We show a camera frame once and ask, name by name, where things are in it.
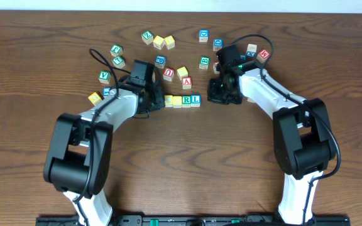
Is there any yellow C block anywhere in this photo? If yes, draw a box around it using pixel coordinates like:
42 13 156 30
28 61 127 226
165 95 173 107

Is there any yellow O block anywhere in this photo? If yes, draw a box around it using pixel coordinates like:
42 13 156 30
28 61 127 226
172 95 182 108

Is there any blue l block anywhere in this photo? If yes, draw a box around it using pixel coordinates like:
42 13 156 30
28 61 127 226
102 87 111 97
190 94 202 107

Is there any green R block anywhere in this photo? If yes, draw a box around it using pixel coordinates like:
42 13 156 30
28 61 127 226
182 95 191 108

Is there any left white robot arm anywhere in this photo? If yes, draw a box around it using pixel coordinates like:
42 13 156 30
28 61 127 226
36 82 165 225

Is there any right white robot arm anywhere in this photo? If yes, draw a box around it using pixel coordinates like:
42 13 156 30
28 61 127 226
208 60 341 225

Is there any red U block right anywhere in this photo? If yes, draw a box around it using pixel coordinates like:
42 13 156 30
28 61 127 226
213 61 220 74

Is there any red u block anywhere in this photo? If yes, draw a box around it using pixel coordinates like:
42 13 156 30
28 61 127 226
213 61 220 74
163 67 175 82

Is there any red U block left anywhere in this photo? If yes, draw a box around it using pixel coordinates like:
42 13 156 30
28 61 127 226
163 67 175 82

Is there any green B block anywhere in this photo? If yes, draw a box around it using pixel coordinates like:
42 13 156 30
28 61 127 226
199 56 210 70

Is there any blue P block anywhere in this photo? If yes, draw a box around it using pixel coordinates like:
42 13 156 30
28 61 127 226
155 55 166 68

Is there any red A block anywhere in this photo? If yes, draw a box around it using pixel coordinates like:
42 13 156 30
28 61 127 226
182 77 192 89

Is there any yellow block by A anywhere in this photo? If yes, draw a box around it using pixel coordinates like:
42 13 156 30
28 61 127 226
177 67 189 80

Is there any blue d block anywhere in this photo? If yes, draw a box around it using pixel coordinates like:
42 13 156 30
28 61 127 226
199 30 209 43
213 38 224 51

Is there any blue X block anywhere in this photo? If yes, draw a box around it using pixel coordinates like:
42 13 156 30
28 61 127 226
246 43 258 58

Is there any green 7 block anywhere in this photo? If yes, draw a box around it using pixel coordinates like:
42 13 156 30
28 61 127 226
112 56 126 68

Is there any red M block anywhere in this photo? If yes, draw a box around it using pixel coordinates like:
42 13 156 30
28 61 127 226
256 49 270 64

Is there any green V block left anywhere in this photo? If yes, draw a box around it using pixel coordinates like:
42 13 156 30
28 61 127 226
98 70 112 84

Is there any yellow G block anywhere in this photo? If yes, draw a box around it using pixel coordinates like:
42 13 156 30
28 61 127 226
88 92 104 106

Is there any yellow block top left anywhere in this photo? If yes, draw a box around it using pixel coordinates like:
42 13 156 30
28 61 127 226
153 35 165 50

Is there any green J block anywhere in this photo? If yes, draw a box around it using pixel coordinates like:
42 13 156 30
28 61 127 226
110 45 123 57

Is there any yellow block top right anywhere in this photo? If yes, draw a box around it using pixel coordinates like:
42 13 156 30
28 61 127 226
164 35 175 50

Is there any blue D block top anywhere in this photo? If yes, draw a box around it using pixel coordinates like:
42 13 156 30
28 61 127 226
199 30 209 43

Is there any green Z block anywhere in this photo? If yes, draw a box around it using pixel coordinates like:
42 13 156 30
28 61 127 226
141 30 154 45

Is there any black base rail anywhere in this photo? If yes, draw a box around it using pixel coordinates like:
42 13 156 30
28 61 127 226
35 213 351 226

